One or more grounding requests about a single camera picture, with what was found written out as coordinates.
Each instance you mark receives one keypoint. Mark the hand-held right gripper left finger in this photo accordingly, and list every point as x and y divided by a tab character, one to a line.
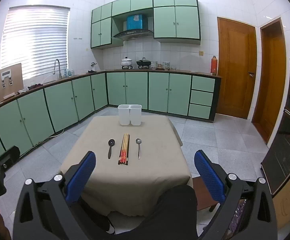
82	175

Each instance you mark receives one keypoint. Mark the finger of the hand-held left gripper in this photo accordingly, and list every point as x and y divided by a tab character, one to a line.
10	156

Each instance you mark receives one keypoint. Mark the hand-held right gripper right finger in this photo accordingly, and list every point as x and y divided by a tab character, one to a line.
207	172

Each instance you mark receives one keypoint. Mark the black spoon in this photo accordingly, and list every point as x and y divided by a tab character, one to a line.
110	147

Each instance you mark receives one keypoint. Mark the row of wooden chopsticks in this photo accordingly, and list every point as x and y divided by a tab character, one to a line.
124	150

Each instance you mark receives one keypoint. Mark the metal spoon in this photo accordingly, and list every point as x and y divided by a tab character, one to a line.
138	147

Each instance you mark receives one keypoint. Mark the white plastic utensil holder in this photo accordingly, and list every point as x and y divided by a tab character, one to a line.
130	115

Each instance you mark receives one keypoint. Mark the brown wooden stool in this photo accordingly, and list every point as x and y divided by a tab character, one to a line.
202	195

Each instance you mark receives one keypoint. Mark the person's dark pants leg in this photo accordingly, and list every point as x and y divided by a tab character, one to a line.
172	212

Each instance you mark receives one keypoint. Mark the beige tablecloth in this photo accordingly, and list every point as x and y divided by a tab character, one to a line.
147	180

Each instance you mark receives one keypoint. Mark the green drawer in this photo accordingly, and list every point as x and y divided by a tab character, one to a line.
199	111
201	98
203	83

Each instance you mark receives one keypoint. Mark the dark cloth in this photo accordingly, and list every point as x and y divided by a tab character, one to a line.
35	86

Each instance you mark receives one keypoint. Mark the light wooden panel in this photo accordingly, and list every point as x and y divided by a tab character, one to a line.
289	202

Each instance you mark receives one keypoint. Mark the black glass-door cabinet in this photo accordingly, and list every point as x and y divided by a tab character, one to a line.
289	130

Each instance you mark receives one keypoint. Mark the green lower kitchen cabinets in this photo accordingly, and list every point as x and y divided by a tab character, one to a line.
135	90

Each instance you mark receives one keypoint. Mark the green kitchen cabinets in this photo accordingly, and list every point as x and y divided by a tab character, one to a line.
164	22
135	90

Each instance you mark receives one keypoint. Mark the dish soap bottles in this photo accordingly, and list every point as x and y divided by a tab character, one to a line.
69	72

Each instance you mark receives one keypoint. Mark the orange thermos bottle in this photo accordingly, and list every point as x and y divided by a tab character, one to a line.
214	66

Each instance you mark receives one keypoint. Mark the metal kitchen faucet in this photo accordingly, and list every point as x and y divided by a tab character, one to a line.
57	60

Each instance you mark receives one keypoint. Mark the closed wooden door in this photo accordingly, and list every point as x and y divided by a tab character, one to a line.
234	67

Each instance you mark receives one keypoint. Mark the recessed wooden door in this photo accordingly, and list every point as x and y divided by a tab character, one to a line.
272	85

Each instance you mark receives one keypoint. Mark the small dark countertop object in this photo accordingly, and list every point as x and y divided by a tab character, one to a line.
93	66

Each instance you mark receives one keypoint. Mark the dark wooden kitchen countertop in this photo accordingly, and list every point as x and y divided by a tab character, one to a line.
159	71

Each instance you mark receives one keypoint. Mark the white window blind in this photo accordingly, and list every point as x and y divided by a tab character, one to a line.
35	42

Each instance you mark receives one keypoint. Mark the glass jar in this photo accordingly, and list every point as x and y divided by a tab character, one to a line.
166	65

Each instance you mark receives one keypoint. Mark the gas stove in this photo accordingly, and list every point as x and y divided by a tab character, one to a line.
135	67

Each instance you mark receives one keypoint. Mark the white cooking pot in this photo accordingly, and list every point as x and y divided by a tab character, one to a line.
127	62

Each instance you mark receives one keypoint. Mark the black wok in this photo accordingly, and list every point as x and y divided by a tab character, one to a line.
143	62

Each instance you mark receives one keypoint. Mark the black range hood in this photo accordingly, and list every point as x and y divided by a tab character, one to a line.
132	33

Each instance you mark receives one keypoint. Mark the green upper kitchen cabinets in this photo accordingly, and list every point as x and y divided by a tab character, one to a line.
164	22

